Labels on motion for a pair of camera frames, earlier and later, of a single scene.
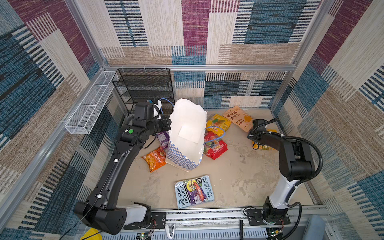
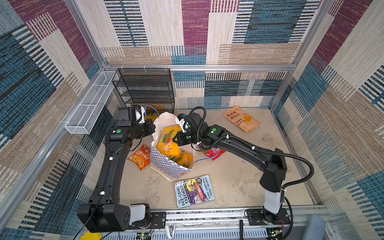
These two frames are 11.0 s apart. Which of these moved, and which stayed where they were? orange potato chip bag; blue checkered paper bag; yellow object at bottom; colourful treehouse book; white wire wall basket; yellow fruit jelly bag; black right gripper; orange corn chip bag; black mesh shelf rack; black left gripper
Moved: blue checkered paper bag; black right gripper; yellow fruit jelly bag; black left gripper; orange corn chip bag
Stayed: white wire wall basket; colourful treehouse book; black mesh shelf rack; orange potato chip bag; yellow object at bottom
